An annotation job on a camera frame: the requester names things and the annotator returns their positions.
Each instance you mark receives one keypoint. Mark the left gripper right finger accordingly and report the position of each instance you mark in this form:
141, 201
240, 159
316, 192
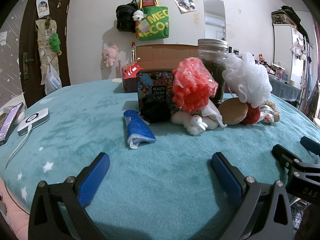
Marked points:
263, 209

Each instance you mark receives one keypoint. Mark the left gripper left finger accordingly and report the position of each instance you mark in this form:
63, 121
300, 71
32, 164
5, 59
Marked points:
46, 219

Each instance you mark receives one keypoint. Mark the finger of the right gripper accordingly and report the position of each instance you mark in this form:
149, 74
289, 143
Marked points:
289, 161
310, 145

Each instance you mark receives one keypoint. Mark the red plush ball with tag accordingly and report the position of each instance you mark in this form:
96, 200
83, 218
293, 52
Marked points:
253, 115

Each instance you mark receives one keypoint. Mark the cream knitted scrunchie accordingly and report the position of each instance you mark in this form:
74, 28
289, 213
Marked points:
269, 112

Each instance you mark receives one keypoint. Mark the tan round powder puff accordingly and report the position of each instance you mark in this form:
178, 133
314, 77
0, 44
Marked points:
233, 111

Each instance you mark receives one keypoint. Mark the white mesh bath pouf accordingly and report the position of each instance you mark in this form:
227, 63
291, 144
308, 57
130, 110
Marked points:
248, 80

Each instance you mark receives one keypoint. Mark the white tissue cloth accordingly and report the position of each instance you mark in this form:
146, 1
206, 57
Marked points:
211, 111

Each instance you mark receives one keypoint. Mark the white fluffy bunny hair clip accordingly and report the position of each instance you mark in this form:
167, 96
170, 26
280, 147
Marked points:
193, 123

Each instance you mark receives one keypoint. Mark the red mesh bath pouf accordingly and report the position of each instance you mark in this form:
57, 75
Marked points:
193, 85

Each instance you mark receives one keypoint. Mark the blue cloth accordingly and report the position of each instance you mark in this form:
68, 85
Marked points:
137, 129

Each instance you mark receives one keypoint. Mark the side table grey cloth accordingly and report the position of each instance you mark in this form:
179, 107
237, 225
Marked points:
285, 91

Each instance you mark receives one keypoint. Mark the white power bank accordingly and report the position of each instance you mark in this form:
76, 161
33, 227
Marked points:
34, 120

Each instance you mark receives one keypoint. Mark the smartphone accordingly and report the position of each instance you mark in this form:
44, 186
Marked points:
8, 123

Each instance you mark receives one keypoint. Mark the white refrigerator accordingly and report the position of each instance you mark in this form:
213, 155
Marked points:
288, 52

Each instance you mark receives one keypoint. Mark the large jar dark tea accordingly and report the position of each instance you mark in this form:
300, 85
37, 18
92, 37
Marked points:
213, 53

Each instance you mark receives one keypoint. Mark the dark brown door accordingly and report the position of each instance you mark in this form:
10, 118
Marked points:
29, 60

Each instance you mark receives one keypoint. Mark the basket on refrigerator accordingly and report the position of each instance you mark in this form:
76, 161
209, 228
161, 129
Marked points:
281, 17

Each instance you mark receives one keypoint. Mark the white plastic bag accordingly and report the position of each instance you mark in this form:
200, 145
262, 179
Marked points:
53, 81

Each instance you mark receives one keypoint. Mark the cardboard box red interior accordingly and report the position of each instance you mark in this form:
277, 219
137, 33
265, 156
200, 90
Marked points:
155, 57

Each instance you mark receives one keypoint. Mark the green plush dinosaur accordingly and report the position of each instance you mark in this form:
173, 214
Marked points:
55, 43

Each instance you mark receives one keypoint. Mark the green tote bag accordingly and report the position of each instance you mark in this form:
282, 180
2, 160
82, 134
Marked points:
155, 25

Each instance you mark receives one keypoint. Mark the beige hanging door organizer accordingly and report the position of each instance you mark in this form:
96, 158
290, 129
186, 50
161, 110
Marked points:
45, 29

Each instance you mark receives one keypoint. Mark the photo card on door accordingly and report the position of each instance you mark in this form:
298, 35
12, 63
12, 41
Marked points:
42, 7

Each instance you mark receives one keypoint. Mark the wall mirror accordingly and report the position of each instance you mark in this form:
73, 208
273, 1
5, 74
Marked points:
214, 20

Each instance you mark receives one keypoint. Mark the pink plush on wall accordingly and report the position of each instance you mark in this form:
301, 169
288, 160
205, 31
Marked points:
110, 55

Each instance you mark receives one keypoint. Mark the photo collage on wall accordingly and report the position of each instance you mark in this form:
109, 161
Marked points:
185, 6

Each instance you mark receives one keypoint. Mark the small white plush keychain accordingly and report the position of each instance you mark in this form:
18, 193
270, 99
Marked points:
138, 16

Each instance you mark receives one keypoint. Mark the black bag on wall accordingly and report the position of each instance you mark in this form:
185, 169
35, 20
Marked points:
124, 15

